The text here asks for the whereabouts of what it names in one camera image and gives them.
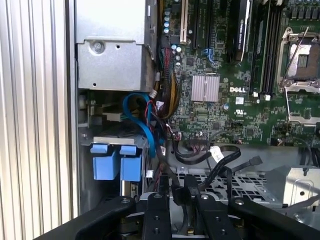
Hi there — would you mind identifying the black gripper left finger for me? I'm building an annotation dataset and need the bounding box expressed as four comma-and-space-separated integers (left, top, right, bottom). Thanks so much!
32, 174, 173, 240

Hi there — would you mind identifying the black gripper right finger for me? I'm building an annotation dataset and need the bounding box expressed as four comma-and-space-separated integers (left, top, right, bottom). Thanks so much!
184, 174, 320, 240

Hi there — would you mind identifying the black disk wire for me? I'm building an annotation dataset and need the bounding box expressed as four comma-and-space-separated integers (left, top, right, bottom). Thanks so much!
226, 154, 263, 201
156, 159, 187, 207

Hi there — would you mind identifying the hard disk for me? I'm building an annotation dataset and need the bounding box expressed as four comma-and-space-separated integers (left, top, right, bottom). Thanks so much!
119, 144, 144, 182
89, 143, 119, 181

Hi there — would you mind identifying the gray metal disk bay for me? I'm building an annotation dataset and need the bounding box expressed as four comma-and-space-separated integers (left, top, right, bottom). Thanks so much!
78, 134, 151, 201

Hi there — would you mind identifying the black RAM slot row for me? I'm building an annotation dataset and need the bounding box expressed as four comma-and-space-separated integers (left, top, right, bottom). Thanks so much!
249, 0, 283, 101

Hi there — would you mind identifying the white expansion slot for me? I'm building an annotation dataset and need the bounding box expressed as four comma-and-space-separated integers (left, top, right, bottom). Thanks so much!
179, 0, 189, 44

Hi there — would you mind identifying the perforated gray metal tray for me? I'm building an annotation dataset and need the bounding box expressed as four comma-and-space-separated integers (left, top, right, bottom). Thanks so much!
166, 144, 320, 218

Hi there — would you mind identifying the green Dell motherboard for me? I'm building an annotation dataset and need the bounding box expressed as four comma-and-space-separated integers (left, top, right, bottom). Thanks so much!
154, 0, 320, 147

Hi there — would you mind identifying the silver chipset heat sink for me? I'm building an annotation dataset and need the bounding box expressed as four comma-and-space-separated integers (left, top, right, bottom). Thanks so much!
191, 74, 221, 103

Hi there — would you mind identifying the black open PC case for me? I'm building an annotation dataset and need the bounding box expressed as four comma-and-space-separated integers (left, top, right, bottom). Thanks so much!
63, 0, 320, 240

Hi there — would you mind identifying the metal socket cover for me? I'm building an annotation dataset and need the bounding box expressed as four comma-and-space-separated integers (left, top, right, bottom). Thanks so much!
284, 80, 320, 126

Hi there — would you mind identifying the silver power supply unit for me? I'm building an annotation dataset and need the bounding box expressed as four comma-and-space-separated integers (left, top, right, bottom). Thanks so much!
74, 0, 158, 92

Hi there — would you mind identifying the CPU socket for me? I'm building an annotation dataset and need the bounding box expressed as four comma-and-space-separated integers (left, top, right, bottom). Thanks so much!
277, 26, 320, 87

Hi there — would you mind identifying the thin metal locking lever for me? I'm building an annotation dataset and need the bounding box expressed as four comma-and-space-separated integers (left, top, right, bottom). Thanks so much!
283, 25, 310, 81

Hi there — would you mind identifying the black graphics card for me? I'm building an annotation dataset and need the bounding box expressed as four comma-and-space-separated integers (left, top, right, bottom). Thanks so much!
228, 0, 252, 62

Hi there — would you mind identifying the black wire with white label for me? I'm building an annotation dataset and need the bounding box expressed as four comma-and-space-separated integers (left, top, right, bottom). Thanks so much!
172, 143, 242, 198

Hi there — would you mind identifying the silver metal bracket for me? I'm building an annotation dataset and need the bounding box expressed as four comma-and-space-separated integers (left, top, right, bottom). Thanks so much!
264, 165, 320, 210

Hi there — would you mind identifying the blue SATA wire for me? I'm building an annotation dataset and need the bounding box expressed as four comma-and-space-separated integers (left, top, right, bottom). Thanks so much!
122, 92, 157, 158

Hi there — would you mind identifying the multicoloured power wire bundle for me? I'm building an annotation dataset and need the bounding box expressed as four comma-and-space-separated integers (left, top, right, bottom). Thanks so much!
157, 37, 181, 121

